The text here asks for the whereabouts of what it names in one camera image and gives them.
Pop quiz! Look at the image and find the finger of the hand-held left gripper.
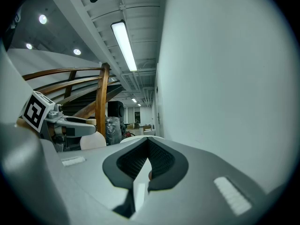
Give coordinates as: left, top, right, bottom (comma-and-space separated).
63, 116, 90, 124
56, 122, 98, 138

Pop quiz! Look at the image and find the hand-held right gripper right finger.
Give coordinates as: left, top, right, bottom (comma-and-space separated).
131, 136, 268, 225

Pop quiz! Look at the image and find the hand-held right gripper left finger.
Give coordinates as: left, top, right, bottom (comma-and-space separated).
42, 136, 149, 225

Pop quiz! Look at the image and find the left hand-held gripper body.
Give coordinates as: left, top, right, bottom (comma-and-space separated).
22, 90, 82, 152

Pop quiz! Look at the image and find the person's left forearm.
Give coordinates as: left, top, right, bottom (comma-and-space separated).
15, 118, 33, 131

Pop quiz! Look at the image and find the plastic-wrapped stack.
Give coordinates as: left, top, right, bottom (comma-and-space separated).
105, 116, 123, 145

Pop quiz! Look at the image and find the black loudspeaker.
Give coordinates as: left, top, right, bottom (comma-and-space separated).
107, 101, 125, 124

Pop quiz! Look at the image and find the grey door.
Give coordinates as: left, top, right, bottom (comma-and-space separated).
154, 64, 165, 138

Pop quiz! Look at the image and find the long ceiling lamp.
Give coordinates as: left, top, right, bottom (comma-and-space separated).
111, 20, 138, 72

